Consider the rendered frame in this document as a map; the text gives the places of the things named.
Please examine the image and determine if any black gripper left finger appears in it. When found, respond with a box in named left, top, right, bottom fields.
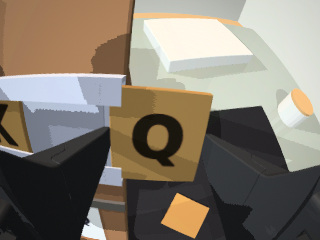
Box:
left=0, top=127, right=111, bottom=240

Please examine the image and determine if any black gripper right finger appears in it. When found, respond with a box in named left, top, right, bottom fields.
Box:
left=201, top=133, right=320, bottom=240

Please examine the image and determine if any tan wooden board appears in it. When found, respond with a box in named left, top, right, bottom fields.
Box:
left=0, top=0, right=135, bottom=240

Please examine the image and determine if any white paper ticket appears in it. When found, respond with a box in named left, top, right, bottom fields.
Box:
left=81, top=207, right=107, bottom=240

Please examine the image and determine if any white cylindrical jar with orange lid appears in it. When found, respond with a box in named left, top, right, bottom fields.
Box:
left=277, top=88, right=313, bottom=128

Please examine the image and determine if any white flat rectangular slab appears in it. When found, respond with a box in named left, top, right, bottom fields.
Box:
left=144, top=17, right=253, bottom=73

